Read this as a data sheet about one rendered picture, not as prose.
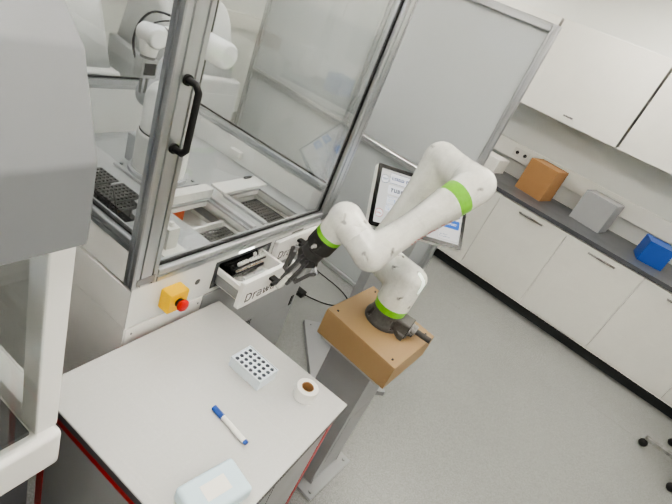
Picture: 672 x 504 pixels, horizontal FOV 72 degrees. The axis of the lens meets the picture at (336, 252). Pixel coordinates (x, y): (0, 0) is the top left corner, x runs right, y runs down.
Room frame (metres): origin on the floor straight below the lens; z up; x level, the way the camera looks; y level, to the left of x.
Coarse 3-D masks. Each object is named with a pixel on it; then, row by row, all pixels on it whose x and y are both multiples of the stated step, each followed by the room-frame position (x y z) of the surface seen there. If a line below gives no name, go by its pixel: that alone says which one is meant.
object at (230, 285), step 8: (272, 256) 1.48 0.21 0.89; (264, 264) 1.48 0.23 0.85; (272, 264) 1.47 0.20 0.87; (224, 272) 1.26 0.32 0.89; (248, 272) 1.40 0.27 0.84; (216, 280) 1.26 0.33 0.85; (224, 280) 1.25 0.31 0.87; (232, 280) 1.24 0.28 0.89; (240, 280) 1.34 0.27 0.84; (224, 288) 1.25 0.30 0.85; (232, 288) 1.24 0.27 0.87; (232, 296) 1.23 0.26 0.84
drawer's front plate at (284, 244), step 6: (312, 228) 1.77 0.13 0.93; (294, 234) 1.65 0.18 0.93; (300, 234) 1.67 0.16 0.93; (306, 234) 1.72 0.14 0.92; (282, 240) 1.56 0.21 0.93; (288, 240) 1.60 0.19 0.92; (294, 240) 1.64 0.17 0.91; (276, 246) 1.54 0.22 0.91; (282, 246) 1.57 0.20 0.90; (288, 246) 1.61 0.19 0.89; (276, 252) 1.54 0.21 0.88; (282, 252) 1.58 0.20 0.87; (288, 252) 1.63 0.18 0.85; (282, 258) 1.60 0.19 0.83
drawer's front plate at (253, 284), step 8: (280, 264) 1.40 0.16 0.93; (264, 272) 1.31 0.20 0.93; (272, 272) 1.33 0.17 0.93; (280, 272) 1.39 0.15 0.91; (248, 280) 1.23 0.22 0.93; (256, 280) 1.26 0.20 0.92; (264, 280) 1.30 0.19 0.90; (240, 288) 1.21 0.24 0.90; (248, 288) 1.23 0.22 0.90; (256, 288) 1.27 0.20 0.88; (272, 288) 1.37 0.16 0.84; (240, 296) 1.20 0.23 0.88; (248, 296) 1.24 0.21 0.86; (256, 296) 1.29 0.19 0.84; (240, 304) 1.21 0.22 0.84
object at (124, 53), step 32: (96, 0) 1.07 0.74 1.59; (128, 0) 1.03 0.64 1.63; (160, 0) 1.00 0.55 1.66; (96, 32) 1.07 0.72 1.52; (128, 32) 1.03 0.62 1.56; (160, 32) 0.99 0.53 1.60; (96, 64) 1.06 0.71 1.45; (128, 64) 1.02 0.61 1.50; (160, 64) 0.98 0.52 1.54; (96, 96) 1.06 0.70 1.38; (128, 96) 1.01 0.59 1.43; (96, 128) 1.05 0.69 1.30; (128, 128) 1.01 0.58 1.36; (128, 160) 1.00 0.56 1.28; (96, 192) 1.04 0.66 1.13; (128, 192) 1.00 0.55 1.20; (128, 224) 0.99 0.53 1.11
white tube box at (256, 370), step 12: (252, 348) 1.09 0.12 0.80; (240, 360) 1.02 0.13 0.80; (252, 360) 1.04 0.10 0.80; (264, 360) 1.06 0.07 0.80; (240, 372) 1.00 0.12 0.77; (252, 372) 1.00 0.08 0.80; (264, 372) 1.02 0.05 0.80; (276, 372) 1.04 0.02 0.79; (252, 384) 0.98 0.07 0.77; (264, 384) 1.00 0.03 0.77
